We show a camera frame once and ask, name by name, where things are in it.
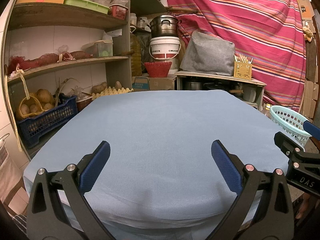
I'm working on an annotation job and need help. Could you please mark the glass jar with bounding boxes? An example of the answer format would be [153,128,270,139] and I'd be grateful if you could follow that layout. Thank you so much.
[137,16,150,30]

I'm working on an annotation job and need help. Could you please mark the brown cardboard box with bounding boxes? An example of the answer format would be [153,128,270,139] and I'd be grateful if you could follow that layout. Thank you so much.
[149,76,177,90]

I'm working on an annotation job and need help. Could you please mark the wooden shelf unit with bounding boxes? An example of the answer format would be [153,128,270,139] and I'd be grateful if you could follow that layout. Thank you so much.
[0,0,167,160]

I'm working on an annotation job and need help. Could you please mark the yellow net bag of potatoes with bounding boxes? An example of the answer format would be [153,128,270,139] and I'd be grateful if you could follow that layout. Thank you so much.
[15,89,55,119]

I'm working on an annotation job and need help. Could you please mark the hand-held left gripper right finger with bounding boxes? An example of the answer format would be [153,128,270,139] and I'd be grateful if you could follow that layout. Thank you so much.
[211,140,295,240]

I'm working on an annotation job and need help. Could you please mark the light blue tablecloth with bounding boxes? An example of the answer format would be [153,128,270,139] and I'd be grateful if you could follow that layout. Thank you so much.
[23,90,304,240]

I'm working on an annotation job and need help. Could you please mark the dark pan in cabinet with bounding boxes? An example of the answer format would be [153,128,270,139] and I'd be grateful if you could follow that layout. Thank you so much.
[205,81,229,92]

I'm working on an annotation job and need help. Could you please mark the cardboard sheet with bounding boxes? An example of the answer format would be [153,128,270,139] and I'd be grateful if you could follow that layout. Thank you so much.
[292,0,315,19]

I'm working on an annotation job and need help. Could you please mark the red plastic bowl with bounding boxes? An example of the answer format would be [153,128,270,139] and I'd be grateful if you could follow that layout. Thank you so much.
[143,62,172,78]

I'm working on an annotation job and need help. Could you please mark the teal plastic basket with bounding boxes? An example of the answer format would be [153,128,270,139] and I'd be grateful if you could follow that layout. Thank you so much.
[270,105,313,147]

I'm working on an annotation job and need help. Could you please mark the metal cooking pot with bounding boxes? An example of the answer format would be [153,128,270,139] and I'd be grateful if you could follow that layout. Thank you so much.
[147,15,182,38]

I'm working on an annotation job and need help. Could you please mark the steel pot in cabinet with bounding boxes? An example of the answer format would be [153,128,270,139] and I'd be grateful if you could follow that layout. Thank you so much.
[185,80,203,90]

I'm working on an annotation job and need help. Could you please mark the white plastic bucket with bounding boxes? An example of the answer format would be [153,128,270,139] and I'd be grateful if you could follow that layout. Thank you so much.
[149,37,182,61]

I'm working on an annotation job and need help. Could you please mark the red net bag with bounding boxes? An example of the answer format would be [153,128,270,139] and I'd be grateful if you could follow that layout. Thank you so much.
[7,54,59,75]

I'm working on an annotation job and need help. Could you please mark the yellow egg tray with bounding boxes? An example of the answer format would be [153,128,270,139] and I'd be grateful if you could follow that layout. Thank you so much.
[91,86,134,101]

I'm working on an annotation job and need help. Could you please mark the large potato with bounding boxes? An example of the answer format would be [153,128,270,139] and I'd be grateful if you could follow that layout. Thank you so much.
[91,81,108,94]

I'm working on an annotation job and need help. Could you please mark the sweet potato in net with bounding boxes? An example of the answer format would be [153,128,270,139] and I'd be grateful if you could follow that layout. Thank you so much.
[59,51,93,61]

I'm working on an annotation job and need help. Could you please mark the dark blue plastic crate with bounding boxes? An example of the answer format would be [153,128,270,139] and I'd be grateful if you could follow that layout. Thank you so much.
[17,94,78,148]

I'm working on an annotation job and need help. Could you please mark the yellow utensil holder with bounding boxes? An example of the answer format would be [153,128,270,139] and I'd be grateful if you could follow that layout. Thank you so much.
[234,61,253,80]

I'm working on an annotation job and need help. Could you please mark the dried plant stalk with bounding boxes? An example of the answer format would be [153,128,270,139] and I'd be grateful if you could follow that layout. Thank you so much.
[55,77,80,108]

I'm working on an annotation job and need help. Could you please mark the blue printed cardboard box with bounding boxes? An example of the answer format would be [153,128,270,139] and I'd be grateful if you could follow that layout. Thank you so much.
[132,76,150,92]

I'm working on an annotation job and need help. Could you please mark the clear plastic container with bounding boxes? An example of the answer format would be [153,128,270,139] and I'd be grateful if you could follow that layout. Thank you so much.
[82,39,114,58]

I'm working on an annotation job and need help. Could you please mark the low wooden cabinet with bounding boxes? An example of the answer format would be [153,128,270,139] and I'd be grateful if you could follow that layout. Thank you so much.
[174,70,267,110]

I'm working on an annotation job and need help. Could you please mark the yellow capped bottle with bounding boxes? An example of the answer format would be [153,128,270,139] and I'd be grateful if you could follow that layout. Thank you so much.
[262,104,273,119]

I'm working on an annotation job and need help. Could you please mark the bundle of wooden sticks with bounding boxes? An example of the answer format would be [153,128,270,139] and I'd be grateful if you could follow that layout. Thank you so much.
[235,53,254,64]

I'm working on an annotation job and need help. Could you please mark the red striped cloth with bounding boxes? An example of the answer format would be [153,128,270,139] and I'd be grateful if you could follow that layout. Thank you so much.
[162,0,308,112]

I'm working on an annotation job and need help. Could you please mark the folded cardboard pieces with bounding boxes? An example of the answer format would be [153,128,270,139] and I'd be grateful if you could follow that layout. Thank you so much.
[300,80,319,120]

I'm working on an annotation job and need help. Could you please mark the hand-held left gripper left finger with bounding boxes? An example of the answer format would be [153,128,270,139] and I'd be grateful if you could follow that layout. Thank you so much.
[26,140,111,240]

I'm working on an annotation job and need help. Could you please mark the green plastic tray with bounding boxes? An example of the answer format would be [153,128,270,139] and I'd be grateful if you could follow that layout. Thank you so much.
[64,0,110,15]

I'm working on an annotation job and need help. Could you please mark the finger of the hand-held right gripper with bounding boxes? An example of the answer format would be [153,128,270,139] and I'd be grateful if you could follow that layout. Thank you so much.
[274,131,305,155]
[302,121,320,153]

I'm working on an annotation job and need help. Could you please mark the small red plastic basket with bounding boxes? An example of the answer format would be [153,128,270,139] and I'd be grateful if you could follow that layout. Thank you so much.
[109,4,129,20]

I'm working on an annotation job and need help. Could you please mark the wooden rod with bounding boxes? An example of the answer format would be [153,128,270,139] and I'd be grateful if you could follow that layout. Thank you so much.
[167,6,198,13]

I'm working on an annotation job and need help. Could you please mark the person's right hand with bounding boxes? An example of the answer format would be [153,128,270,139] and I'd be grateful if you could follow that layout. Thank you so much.
[295,194,314,219]

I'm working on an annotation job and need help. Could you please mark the grey fabric cover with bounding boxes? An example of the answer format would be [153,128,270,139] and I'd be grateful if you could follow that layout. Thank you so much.
[179,31,236,77]

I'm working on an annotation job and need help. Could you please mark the large oil bottle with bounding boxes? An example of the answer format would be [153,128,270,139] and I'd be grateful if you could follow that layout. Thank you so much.
[130,31,143,77]

